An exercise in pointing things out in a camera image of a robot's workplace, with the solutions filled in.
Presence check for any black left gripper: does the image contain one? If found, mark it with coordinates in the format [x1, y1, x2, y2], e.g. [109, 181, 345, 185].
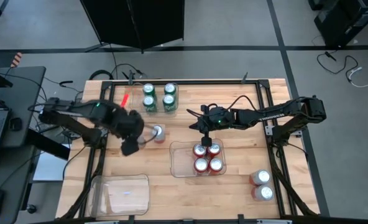
[93, 101, 146, 157]

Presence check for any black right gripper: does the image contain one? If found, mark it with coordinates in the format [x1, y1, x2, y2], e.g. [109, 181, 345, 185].
[189, 106, 236, 147]

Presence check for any red Fanta soda can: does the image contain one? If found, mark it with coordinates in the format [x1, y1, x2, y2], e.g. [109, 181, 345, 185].
[207, 142, 223, 158]
[208, 157, 224, 174]
[192, 142, 208, 159]
[193, 157, 209, 174]

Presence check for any clear plastic bin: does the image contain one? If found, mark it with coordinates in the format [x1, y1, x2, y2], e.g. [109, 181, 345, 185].
[87, 173, 150, 218]
[131, 82, 180, 115]
[169, 138, 228, 179]

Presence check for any white and red Spindrift can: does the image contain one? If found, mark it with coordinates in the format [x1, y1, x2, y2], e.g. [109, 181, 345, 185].
[249, 169, 272, 187]
[152, 124, 167, 144]
[251, 184, 275, 202]

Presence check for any green Sprite soda can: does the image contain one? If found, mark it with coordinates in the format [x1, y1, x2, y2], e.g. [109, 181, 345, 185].
[142, 95, 157, 113]
[163, 82, 178, 96]
[162, 93, 176, 113]
[142, 83, 156, 97]

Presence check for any black desk foot bar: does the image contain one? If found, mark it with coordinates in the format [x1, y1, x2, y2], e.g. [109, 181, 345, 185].
[27, 128, 71, 161]

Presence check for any white sheet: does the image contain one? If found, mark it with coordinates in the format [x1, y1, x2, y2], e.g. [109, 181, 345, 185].
[32, 151, 70, 182]

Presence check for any small black mouse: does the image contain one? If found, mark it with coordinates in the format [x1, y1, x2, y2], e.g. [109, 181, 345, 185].
[9, 117, 23, 132]

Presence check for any dark grey desk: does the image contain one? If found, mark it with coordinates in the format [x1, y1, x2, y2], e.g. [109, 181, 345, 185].
[0, 66, 47, 224]

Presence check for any black backdrop panel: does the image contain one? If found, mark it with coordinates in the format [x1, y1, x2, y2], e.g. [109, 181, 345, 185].
[80, 0, 185, 52]

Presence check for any orange black striped object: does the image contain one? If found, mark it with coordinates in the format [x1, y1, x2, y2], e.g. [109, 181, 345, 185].
[10, 52, 23, 68]

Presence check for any black computer tower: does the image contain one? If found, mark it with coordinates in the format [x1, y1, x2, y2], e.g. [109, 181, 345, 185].
[313, 0, 368, 48]

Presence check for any black aluminium table frame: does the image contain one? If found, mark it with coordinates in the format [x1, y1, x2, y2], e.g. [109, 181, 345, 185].
[61, 78, 320, 224]

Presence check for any black floor cable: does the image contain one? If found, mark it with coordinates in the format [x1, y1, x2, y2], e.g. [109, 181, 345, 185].
[316, 51, 359, 82]

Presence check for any white floor cable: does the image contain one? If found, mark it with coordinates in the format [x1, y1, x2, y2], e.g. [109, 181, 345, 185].
[347, 66, 368, 90]

